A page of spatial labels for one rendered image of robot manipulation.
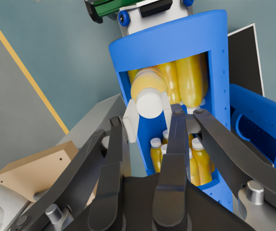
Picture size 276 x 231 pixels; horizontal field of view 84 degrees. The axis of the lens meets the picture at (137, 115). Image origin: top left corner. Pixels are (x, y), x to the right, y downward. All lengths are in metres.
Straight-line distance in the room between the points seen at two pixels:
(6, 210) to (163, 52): 0.66
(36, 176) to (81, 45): 1.21
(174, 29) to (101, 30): 1.33
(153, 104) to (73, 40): 1.53
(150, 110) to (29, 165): 0.66
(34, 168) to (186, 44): 0.73
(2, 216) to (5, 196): 0.06
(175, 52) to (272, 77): 1.66
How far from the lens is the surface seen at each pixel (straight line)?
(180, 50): 0.31
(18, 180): 0.89
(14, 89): 2.17
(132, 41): 0.32
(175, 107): 0.18
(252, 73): 1.64
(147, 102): 0.21
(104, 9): 0.68
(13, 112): 2.33
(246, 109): 1.12
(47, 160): 0.75
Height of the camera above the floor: 1.54
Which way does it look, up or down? 66 degrees down
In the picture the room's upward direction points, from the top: 168 degrees counter-clockwise
